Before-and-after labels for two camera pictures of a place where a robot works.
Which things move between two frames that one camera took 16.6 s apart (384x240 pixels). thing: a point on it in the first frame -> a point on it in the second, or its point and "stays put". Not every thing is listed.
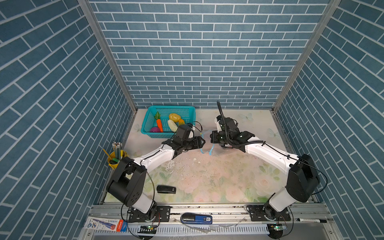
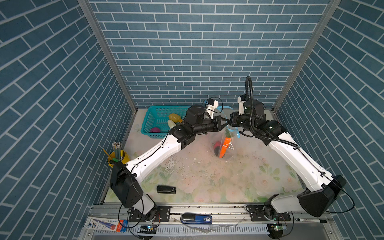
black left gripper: (197, 142) -> (215, 122)
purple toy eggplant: (155, 129) stays put
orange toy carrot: (157, 117) -> (226, 143)
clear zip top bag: (206, 146) -> (224, 143)
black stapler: (166, 189) stays put
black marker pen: (310, 220) stays put
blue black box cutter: (195, 219) stays put
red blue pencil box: (106, 224) stays put
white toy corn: (172, 125) stays put
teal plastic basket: (187, 113) stays put
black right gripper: (214, 137) -> (234, 116)
